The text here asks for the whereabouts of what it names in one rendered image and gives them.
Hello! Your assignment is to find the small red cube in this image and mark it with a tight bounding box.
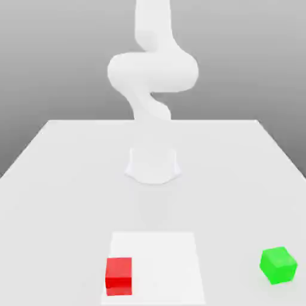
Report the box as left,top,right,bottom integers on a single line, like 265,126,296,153
105,256,133,296

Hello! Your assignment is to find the small green cube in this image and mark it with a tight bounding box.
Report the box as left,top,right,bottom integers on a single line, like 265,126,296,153
259,246,298,286

